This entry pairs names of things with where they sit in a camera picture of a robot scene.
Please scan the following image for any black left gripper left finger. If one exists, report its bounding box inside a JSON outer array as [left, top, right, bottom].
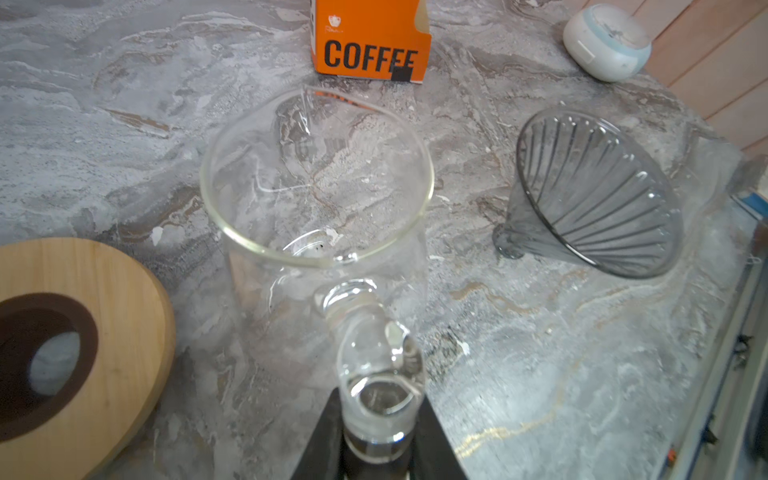
[[290, 388, 345, 480]]

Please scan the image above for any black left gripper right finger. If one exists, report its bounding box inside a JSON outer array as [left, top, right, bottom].
[[409, 397, 468, 480]]

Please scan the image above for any round wooden dripper holder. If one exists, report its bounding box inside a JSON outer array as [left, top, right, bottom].
[[1, 238, 175, 479]]

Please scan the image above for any clear glass carafe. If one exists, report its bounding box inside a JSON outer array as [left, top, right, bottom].
[[200, 85, 435, 464]]

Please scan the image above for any white round kitchen timer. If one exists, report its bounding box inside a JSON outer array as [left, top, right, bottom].
[[563, 3, 652, 83]]

